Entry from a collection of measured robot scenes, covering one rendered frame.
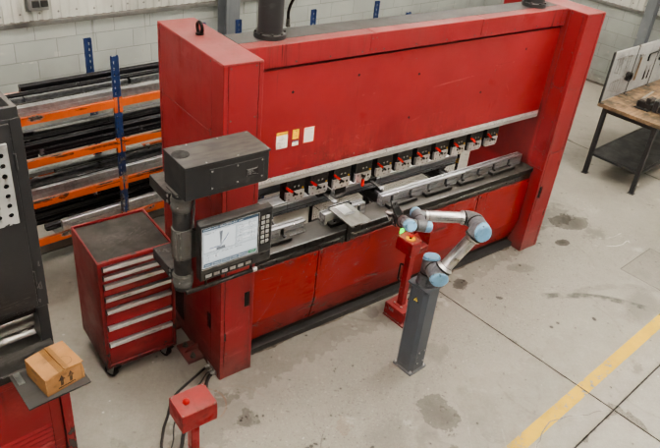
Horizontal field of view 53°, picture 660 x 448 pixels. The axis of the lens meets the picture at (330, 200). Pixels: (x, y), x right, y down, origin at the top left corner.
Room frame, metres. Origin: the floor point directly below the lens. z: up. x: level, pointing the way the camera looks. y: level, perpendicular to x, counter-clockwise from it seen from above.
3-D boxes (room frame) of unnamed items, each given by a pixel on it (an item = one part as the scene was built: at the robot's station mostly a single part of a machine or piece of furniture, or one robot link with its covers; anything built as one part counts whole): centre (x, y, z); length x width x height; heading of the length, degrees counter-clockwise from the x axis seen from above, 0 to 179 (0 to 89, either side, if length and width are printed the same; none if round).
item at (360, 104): (4.63, -0.56, 1.74); 3.00 x 0.08 x 0.80; 129
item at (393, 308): (4.23, -0.69, 0.06); 0.25 x 0.20 x 0.12; 44
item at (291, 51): (4.63, -0.57, 2.23); 3.00 x 0.10 x 0.14; 129
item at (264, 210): (3.02, 0.51, 1.42); 0.45 x 0.12 x 0.36; 130
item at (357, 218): (4.11, -0.15, 1.00); 0.26 x 0.18 x 0.01; 39
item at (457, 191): (4.60, -0.59, 0.85); 3.00 x 0.21 x 0.04; 129
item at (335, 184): (4.20, -0.04, 1.26); 0.15 x 0.09 x 0.17; 129
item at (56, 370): (2.28, 1.26, 1.04); 0.30 x 0.26 x 0.12; 135
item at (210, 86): (3.73, 0.80, 1.15); 0.85 x 0.25 x 2.30; 39
